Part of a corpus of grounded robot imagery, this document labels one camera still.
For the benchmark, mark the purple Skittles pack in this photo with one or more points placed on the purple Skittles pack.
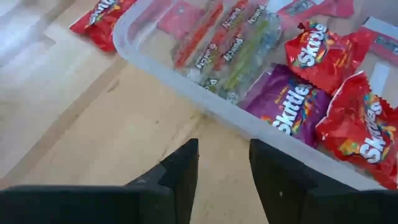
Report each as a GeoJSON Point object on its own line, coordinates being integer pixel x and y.
{"type": "Point", "coordinates": [286, 105]}

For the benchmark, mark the clear plastic container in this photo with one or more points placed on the clear plastic container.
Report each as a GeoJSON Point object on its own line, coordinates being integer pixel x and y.
{"type": "Point", "coordinates": [217, 105]}

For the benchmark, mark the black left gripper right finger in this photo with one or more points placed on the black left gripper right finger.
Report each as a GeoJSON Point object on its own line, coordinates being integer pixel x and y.
{"type": "Point", "coordinates": [311, 208]}

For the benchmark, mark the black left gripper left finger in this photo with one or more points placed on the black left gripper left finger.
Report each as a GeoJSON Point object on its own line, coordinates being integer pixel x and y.
{"type": "Point", "coordinates": [93, 205]}

